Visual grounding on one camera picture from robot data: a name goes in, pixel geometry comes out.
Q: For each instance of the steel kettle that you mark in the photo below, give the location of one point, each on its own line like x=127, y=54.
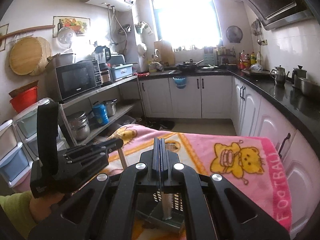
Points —
x=279, y=75

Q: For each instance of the blue hanging bin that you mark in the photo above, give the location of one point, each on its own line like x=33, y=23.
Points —
x=180, y=82

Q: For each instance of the pink cartoon blanket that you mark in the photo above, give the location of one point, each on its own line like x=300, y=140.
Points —
x=213, y=207

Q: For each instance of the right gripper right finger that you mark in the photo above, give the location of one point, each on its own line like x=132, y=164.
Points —
x=213, y=207

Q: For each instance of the wooden cutting board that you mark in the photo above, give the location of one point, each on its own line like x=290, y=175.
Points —
x=166, y=53

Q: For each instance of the black frying pan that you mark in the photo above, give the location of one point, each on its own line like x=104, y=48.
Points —
x=186, y=67

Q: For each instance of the metal shelf rack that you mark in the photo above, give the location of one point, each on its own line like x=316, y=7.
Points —
x=120, y=98

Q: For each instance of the blender jug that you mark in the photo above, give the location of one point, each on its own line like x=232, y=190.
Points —
x=102, y=54

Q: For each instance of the round bamboo tray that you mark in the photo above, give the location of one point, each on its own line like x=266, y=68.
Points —
x=29, y=56

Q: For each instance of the red plastic basin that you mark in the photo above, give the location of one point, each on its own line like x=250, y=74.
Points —
x=24, y=99

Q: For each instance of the black plastic utensil basket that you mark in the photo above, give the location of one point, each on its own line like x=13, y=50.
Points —
x=162, y=211

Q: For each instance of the plastic drawer tower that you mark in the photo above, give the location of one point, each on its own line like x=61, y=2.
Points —
x=19, y=147

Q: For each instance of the person's left hand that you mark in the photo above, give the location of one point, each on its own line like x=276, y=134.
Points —
x=40, y=208

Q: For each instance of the bare wooden chopsticks pair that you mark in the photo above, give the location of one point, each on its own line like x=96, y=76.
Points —
x=122, y=158

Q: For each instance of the blue grey storage box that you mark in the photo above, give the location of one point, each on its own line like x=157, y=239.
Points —
x=121, y=71

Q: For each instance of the fruit picture frame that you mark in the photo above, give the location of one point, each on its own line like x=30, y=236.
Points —
x=79, y=25

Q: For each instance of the blue tin can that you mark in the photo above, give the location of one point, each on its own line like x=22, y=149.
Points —
x=100, y=113

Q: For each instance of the black microwave oven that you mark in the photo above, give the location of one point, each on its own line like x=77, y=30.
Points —
x=67, y=81

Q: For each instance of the stacked steel pots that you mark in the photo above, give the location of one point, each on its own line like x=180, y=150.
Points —
x=79, y=125

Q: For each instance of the black wall fan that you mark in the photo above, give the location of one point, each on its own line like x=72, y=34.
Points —
x=234, y=34

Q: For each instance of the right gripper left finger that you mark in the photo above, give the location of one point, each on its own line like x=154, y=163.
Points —
x=84, y=214

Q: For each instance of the steel pot on counter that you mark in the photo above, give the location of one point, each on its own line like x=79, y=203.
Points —
x=308, y=87

